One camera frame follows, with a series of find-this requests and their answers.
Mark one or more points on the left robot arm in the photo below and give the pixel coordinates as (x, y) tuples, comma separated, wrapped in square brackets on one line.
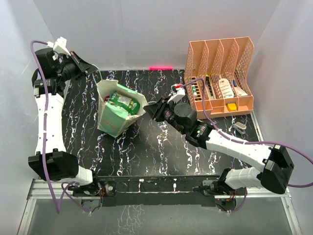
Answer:
[(50, 153)]

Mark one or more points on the yellow object in organizer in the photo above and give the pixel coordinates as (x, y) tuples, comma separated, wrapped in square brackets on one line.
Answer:
[(231, 106)]

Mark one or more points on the black yellow marker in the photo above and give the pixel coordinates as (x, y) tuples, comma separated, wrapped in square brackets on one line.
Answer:
[(209, 87)]

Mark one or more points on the green snack packet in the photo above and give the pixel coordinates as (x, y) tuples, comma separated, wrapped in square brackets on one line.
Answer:
[(131, 105)]

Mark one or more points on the orange file organizer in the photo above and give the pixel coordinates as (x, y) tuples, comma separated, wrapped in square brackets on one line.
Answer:
[(219, 58)]

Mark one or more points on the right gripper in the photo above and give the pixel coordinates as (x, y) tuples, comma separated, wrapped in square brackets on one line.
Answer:
[(156, 110)]

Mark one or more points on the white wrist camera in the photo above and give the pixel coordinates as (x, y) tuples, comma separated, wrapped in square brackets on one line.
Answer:
[(177, 93), (59, 46)]

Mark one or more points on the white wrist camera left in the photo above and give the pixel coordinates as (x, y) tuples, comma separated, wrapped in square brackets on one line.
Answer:
[(59, 46)]

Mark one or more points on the white label bottle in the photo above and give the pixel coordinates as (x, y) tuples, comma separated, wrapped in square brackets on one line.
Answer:
[(226, 88)]

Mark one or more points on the green paper bag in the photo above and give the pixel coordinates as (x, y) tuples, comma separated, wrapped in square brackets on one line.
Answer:
[(111, 119)]

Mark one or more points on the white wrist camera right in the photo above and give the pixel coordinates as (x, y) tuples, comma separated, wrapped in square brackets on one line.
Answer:
[(177, 93)]

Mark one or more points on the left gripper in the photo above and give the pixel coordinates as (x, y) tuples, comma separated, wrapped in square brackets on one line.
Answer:
[(87, 68)]

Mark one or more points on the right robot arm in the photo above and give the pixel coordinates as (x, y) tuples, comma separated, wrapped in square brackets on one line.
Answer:
[(270, 165)]

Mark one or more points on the aluminium frame rail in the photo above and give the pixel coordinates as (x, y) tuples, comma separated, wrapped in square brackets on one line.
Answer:
[(153, 171)]

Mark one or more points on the grey white clip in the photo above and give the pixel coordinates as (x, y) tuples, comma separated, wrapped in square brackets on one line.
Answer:
[(240, 127)]

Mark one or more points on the red light strip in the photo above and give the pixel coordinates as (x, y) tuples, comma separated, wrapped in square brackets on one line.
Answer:
[(160, 67)]

